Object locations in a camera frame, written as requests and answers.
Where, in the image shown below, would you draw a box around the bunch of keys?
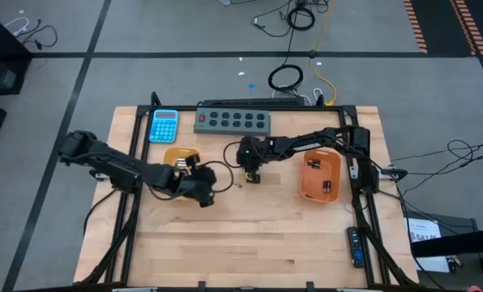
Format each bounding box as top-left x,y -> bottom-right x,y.
447,254 -> 465,274

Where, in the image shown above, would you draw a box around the orange plastic bin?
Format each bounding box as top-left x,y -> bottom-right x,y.
299,148 -> 342,204

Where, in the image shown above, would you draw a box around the black cable with adaptor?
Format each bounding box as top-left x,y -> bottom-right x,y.
13,24 -> 59,51

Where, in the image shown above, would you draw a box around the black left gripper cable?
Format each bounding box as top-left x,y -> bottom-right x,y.
200,160 -> 235,194

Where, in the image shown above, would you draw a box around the white floor cable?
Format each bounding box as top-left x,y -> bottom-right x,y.
271,84 -> 324,105

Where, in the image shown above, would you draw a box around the tangled black cables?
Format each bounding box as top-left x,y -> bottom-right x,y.
397,139 -> 483,198

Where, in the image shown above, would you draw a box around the black side table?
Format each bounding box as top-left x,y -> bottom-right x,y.
403,210 -> 483,292

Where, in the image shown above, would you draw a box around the grey power strip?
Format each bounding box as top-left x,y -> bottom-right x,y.
193,107 -> 271,137

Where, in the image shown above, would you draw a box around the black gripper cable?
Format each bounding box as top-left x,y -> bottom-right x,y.
200,160 -> 235,194
222,140 -> 243,170

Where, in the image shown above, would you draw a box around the coiled black floor cable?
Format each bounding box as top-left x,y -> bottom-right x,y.
267,63 -> 305,92
285,6 -> 317,32

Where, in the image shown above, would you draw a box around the blue calculator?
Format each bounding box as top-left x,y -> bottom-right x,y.
148,109 -> 180,144

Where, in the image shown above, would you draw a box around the yellow plastic bin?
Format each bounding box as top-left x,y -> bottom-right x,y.
160,146 -> 202,202

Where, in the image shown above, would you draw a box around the white paper sheet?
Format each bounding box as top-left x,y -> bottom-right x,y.
405,217 -> 450,273

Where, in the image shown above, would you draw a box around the black remote control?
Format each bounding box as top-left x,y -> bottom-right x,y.
347,226 -> 366,269

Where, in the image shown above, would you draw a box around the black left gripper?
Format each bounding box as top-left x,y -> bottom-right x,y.
170,165 -> 217,208

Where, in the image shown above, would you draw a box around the thin white cable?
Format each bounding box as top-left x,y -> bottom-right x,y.
2,15 -> 32,37

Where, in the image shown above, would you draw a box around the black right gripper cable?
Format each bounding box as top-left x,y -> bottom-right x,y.
222,140 -> 243,170

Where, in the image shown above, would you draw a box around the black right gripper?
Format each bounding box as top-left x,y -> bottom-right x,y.
236,135 -> 275,185

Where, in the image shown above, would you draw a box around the yellow floor cable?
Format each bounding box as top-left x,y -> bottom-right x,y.
307,0 -> 339,107

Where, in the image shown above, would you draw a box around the black aluminium table frame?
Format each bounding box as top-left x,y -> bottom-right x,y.
77,91 -> 420,291

